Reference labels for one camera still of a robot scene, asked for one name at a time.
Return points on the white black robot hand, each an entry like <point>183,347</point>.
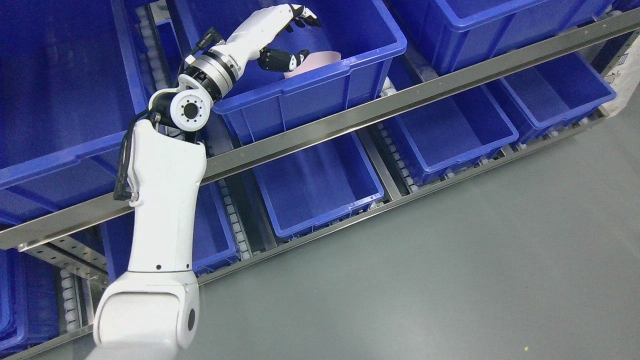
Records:
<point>251,39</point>

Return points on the pink bowl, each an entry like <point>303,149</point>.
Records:
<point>315,60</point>

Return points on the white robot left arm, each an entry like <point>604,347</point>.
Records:
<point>151,312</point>

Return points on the blue bin lower middle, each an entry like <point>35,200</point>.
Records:
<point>317,186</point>

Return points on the blue bin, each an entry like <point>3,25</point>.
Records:
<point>317,186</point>
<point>214,243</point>
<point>456,34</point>
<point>550,96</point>
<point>73,73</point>
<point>29,305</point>
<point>450,134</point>
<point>265,103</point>

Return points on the blue bin middle upper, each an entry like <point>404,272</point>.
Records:
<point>265,103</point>

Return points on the blue bin left upper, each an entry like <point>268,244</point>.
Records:
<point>73,73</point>

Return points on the blue bin right upper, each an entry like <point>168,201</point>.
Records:
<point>456,34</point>

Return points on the blue bin lower left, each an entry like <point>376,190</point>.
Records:
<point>214,243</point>

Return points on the blue bin lower far right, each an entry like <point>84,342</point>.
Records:
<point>550,96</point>

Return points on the blue bin bottom left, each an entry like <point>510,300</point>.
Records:
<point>29,305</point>

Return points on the steel shelf rail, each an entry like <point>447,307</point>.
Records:
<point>103,208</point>

